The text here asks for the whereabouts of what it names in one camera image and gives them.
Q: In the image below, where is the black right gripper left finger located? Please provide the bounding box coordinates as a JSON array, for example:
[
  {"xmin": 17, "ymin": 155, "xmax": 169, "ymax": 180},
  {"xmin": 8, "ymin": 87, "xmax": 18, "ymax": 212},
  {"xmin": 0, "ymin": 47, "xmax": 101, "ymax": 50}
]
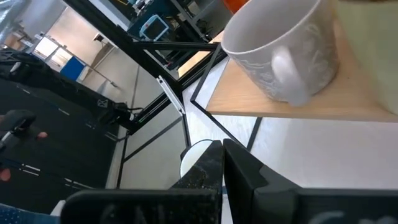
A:
[{"xmin": 60, "ymin": 139, "xmax": 224, "ymax": 224}]

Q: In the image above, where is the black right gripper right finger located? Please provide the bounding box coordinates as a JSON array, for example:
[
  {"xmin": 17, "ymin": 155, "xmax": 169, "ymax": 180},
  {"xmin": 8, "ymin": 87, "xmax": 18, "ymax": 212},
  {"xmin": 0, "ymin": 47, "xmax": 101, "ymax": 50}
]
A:
[{"xmin": 223, "ymin": 138, "xmax": 398, "ymax": 224}]

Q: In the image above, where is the blue white floral mug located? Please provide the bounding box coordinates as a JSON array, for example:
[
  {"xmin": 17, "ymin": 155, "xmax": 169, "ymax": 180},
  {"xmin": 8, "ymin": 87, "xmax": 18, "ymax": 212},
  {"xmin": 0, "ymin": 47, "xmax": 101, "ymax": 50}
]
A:
[{"xmin": 179, "ymin": 139, "xmax": 215, "ymax": 178}]

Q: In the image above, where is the grey mug white print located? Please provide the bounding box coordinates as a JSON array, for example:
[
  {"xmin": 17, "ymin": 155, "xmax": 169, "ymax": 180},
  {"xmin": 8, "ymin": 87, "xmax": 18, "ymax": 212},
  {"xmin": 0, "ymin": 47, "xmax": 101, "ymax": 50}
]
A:
[{"xmin": 220, "ymin": 0, "xmax": 341, "ymax": 107}]

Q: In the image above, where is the pale yellow-green mug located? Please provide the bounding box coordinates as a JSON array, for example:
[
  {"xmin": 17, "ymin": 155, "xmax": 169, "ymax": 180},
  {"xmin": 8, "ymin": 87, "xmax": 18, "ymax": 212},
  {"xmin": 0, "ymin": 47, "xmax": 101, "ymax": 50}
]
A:
[{"xmin": 335, "ymin": 0, "xmax": 398, "ymax": 116}]

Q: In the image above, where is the person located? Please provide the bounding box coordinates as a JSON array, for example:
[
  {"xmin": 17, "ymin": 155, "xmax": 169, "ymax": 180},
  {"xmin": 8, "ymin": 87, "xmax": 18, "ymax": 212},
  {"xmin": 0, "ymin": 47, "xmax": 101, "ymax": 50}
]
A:
[{"xmin": 0, "ymin": 202, "xmax": 65, "ymax": 224}]

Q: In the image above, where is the blue screen device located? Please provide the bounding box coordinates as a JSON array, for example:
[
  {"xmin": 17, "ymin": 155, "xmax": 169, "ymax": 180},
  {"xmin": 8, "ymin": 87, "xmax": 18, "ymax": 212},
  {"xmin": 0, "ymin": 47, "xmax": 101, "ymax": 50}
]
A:
[{"xmin": 139, "ymin": 14, "xmax": 170, "ymax": 42}]

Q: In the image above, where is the orange vacuum cleaner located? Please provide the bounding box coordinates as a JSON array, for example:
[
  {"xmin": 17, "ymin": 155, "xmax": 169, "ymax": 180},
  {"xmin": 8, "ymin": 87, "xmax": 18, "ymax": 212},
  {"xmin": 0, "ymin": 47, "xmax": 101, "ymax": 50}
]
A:
[{"xmin": 222, "ymin": 0, "xmax": 249, "ymax": 15}]

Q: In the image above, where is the wooden shelf riser black frame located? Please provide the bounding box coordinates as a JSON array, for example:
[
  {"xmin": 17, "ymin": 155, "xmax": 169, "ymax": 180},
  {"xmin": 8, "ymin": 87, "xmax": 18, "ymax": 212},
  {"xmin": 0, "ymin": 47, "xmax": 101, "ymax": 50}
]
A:
[{"xmin": 190, "ymin": 18, "xmax": 398, "ymax": 149}]

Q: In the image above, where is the black aluminium table frame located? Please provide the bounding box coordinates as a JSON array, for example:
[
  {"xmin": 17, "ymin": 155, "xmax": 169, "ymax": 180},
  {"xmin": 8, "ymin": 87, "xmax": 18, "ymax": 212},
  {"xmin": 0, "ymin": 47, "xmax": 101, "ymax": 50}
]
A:
[{"xmin": 62, "ymin": 0, "xmax": 229, "ymax": 190}]

